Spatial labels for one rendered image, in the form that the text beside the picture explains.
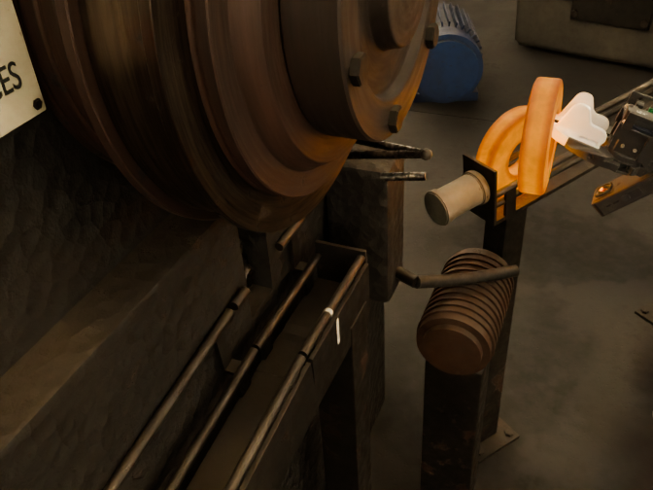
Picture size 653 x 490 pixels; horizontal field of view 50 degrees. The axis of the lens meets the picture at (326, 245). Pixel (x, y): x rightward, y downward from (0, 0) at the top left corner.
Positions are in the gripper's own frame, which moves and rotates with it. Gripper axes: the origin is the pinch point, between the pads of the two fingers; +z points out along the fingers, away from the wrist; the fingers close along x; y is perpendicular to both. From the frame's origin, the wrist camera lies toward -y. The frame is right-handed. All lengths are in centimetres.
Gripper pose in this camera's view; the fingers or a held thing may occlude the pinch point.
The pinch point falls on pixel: (542, 123)
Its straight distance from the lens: 99.1
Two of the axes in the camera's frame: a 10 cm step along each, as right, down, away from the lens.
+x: -3.8, 5.5, -7.4
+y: 2.0, -7.3, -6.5
